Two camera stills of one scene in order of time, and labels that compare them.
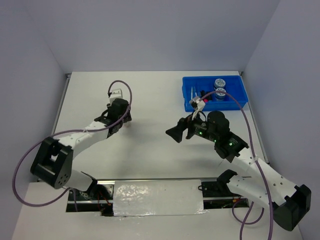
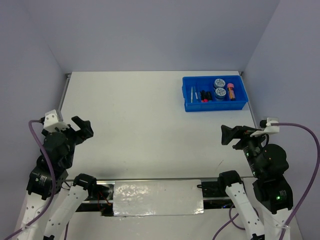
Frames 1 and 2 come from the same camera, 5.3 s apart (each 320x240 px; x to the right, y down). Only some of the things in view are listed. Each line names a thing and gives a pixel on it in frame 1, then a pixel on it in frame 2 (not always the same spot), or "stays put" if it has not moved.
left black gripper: [128, 118] -> [86, 131]
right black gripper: [176, 132] -> [243, 131]
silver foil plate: [158, 197] stays put
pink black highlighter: [202, 93] stays put
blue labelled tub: [220, 95] stays put
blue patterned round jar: [219, 83] stays put
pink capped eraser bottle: [127, 125] -> [231, 92]
